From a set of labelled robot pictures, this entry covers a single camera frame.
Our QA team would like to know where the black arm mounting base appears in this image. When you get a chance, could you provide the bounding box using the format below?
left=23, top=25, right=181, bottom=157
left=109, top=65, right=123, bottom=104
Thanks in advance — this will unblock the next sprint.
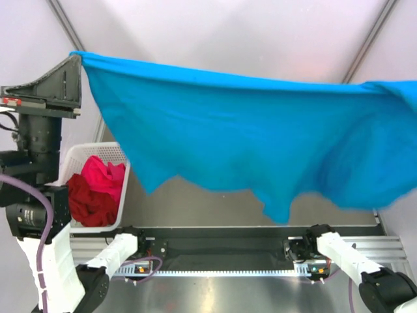
left=110, top=225, right=330, bottom=263

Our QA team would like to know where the blue t shirt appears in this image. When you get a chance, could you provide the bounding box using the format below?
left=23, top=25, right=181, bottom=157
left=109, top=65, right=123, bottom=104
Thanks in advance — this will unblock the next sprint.
left=80, top=52, right=416, bottom=224

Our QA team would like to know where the magenta t shirt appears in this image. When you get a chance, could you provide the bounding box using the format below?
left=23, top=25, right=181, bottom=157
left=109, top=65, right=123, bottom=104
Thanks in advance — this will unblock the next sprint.
left=81, top=156, right=126, bottom=205

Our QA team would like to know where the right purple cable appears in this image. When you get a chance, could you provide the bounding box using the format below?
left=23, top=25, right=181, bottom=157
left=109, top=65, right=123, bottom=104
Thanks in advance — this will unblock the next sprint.
left=347, top=276, right=356, bottom=313

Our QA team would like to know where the white plastic laundry basket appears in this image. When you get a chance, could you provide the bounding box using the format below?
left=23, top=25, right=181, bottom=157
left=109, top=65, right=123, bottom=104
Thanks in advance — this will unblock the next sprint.
left=57, top=142, right=130, bottom=234

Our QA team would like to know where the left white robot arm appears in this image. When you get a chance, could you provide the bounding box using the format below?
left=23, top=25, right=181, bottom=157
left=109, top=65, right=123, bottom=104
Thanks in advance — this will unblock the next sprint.
left=1, top=55, right=148, bottom=312

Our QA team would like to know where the dark red t shirt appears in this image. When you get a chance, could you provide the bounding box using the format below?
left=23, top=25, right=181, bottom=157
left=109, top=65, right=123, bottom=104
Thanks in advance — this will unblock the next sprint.
left=67, top=173, right=118, bottom=227

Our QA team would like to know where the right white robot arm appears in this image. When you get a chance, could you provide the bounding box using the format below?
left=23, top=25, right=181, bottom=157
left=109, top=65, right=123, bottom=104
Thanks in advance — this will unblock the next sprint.
left=303, top=224, right=416, bottom=313

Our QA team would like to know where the white slotted cable duct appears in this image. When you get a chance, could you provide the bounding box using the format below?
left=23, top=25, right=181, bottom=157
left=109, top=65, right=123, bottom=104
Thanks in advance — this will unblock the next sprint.
left=113, top=262, right=331, bottom=278

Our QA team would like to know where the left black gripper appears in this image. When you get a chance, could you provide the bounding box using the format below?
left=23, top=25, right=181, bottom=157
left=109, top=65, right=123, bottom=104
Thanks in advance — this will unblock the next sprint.
left=1, top=51, right=83, bottom=180

